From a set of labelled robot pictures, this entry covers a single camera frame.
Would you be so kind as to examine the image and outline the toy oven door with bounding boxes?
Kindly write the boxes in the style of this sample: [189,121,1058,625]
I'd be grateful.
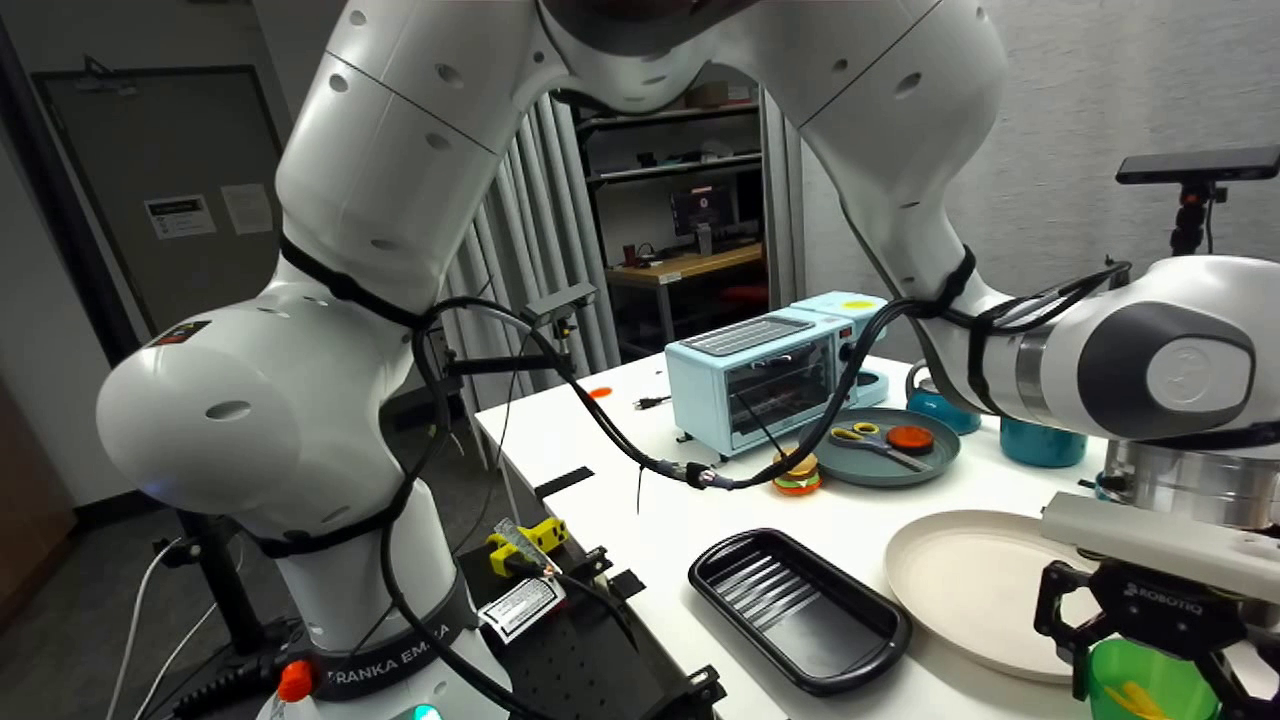
[727,334,841,448]

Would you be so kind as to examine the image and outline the scissors with yellow-grey handles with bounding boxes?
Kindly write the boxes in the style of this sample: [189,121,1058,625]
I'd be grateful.
[829,422,935,474]

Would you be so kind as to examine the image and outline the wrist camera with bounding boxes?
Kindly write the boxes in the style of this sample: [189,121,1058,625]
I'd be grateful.
[1040,490,1280,603]

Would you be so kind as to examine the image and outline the black tape strip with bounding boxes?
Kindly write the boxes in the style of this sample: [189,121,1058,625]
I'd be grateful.
[533,466,597,502]

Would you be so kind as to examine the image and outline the white label tag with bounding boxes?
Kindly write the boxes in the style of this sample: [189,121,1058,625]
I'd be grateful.
[479,574,568,647]

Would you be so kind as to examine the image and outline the beige round plate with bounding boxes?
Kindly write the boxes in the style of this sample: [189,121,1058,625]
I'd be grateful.
[884,509,1113,686]

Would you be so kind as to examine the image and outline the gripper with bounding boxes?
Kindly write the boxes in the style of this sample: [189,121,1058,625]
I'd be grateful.
[1033,560,1280,720]

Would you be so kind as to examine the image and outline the white vertical blinds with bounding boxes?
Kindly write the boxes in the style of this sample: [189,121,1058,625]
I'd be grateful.
[440,92,623,473]

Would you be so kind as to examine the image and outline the yellow plug adapter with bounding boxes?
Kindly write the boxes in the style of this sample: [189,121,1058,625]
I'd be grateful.
[486,516,570,579]

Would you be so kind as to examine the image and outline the monitor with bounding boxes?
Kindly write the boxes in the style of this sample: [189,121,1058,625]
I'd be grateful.
[669,184,738,238]

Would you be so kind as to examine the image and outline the teal cup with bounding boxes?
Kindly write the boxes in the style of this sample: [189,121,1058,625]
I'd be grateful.
[999,414,1090,470]

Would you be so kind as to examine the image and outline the grey-green round plate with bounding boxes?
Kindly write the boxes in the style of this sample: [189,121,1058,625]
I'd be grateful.
[814,406,962,490]

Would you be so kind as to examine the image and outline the black rectangular tray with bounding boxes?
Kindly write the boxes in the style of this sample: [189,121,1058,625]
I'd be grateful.
[687,527,914,698]

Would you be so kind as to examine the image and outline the green plastic cup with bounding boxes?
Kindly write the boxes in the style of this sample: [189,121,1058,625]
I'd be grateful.
[1086,638,1223,720]

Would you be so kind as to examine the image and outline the white cable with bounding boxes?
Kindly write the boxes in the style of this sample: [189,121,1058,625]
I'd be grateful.
[104,538,251,720]

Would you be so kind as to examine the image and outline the grey door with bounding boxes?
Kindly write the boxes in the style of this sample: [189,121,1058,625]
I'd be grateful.
[28,64,293,343]

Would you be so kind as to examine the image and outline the camera on mount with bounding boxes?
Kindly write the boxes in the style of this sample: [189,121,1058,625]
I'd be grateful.
[1116,146,1280,258]
[443,282,601,379]

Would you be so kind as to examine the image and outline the wooden desk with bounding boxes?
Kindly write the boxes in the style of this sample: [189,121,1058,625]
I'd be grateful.
[604,242,767,347]

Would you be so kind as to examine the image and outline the toy burger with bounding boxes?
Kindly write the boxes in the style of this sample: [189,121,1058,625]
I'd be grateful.
[771,451,824,498]

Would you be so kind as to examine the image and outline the black shelf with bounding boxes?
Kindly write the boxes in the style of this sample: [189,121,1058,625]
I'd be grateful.
[574,84,771,353]

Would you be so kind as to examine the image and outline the teal kettle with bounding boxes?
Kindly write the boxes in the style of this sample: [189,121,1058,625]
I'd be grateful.
[904,359,984,437]

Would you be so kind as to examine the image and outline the black stand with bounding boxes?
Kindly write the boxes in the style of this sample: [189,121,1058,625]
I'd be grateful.
[150,508,301,661]

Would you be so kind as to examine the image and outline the light blue toy toaster oven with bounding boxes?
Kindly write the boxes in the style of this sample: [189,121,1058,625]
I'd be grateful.
[664,291,892,462]

